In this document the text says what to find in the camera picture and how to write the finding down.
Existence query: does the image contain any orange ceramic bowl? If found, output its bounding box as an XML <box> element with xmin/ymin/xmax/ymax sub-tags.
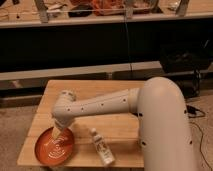
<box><xmin>34</xmin><ymin>127</ymin><xmax>75</xmax><ymax>166</ymax></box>

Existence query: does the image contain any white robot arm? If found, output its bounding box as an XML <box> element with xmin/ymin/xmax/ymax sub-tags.
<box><xmin>51</xmin><ymin>77</ymin><xmax>198</xmax><ymax>171</ymax></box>

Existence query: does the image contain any white plastic bottle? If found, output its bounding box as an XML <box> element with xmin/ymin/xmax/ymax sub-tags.
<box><xmin>90</xmin><ymin>128</ymin><xmax>115</xmax><ymax>166</ymax></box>

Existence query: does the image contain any orange object on shelf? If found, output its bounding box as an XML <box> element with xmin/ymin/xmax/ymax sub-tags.
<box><xmin>92</xmin><ymin>0</ymin><xmax>152</xmax><ymax>16</ymax></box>

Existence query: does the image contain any black cable on floor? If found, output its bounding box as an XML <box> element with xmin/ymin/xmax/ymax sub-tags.
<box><xmin>185</xmin><ymin>104</ymin><xmax>213</xmax><ymax>168</ymax></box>

